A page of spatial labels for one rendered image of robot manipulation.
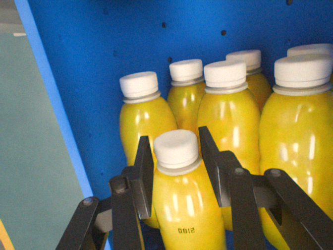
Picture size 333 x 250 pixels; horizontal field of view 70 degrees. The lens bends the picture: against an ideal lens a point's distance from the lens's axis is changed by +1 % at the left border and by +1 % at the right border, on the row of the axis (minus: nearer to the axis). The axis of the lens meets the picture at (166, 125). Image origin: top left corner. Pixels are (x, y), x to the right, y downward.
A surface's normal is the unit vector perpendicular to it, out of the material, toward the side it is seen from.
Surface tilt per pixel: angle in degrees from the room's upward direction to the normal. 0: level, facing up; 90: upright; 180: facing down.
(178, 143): 88
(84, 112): 83
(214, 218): 41
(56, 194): 0
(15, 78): 0
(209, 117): 49
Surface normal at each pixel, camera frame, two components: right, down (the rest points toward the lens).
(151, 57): 0.54, 0.22
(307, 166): -0.26, 0.39
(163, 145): -0.19, -0.90
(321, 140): -0.04, 0.22
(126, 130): -0.59, 0.18
